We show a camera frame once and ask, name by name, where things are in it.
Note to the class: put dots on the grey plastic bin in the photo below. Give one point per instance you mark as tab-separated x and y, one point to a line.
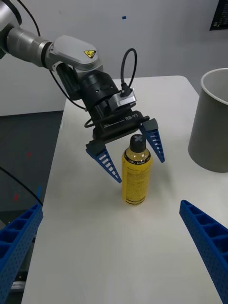
209	133

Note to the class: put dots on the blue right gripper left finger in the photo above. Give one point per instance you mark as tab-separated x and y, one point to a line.
16	240

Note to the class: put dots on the yellow bottle with black cap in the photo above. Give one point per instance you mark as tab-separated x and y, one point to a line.
136	180

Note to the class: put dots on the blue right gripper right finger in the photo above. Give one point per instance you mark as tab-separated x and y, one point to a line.
209	240

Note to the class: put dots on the silver-grey left robot arm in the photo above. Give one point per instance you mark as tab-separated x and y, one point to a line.
71	52

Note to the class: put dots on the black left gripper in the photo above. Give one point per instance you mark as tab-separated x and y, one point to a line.
118	128

